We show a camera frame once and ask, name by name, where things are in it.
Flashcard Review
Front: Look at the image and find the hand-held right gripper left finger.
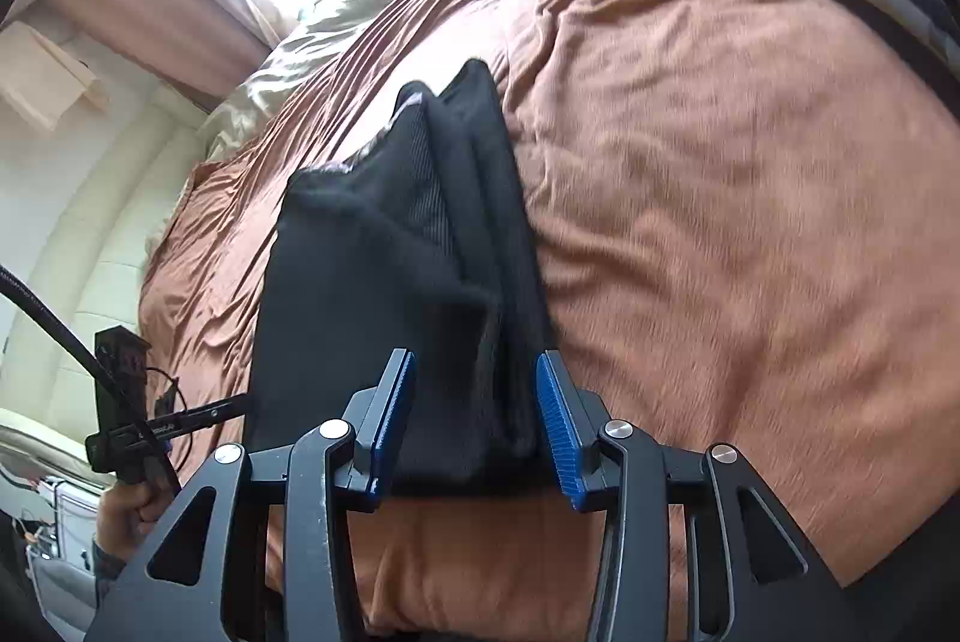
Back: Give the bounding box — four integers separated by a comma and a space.
86, 348, 418, 642

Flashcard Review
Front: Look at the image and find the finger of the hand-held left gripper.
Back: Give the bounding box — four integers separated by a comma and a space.
146, 393, 252, 442

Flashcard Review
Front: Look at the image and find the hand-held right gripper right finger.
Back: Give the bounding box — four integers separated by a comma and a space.
535, 349, 852, 642

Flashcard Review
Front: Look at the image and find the black t-shirt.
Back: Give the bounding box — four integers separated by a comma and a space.
246, 58, 560, 500

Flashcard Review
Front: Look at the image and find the person's left forearm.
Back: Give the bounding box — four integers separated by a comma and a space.
90, 533, 132, 605

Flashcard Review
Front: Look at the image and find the person's left hand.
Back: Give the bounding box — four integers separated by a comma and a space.
96, 478, 164, 564

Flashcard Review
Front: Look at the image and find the white bedside cabinet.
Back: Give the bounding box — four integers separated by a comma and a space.
26, 473, 102, 613

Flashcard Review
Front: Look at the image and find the cream padded headboard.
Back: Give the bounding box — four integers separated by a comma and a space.
0, 109, 218, 418

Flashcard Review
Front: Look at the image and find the brown blanket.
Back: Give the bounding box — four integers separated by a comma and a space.
139, 0, 960, 639

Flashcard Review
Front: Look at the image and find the beige duvet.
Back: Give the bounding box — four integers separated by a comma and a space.
199, 0, 541, 163

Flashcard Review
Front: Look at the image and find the black braided cable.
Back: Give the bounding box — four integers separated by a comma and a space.
0, 265, 185, 500

